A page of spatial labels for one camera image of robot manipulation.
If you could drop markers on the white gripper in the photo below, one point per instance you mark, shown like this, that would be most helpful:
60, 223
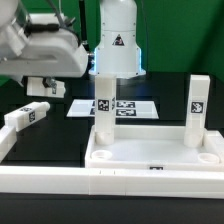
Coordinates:
42, 54

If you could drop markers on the white U-shaped fence frame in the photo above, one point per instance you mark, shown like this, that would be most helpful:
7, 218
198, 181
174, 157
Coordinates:
107, 181

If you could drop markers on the white desk top tray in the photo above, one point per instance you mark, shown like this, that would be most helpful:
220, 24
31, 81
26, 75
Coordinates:
156, 148

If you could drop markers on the fiducial marker sheet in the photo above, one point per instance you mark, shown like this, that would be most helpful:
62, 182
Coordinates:
124, 109

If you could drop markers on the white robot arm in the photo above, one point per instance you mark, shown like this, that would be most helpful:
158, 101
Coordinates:
117, 53

